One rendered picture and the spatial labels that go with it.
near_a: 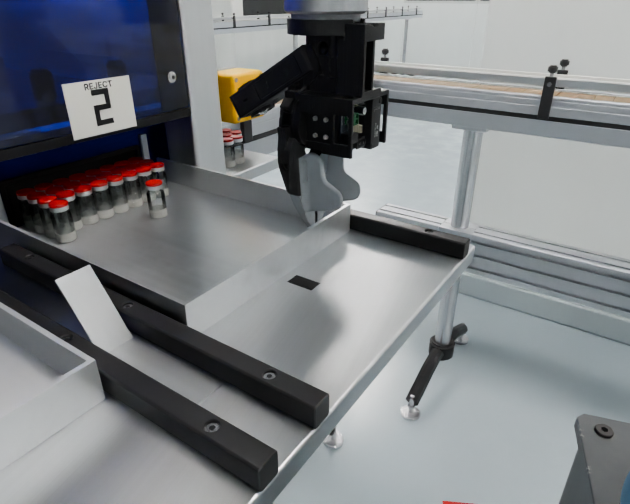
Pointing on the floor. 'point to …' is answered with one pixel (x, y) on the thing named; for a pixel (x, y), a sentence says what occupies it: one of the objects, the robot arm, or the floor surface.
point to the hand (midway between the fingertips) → (308, 216)
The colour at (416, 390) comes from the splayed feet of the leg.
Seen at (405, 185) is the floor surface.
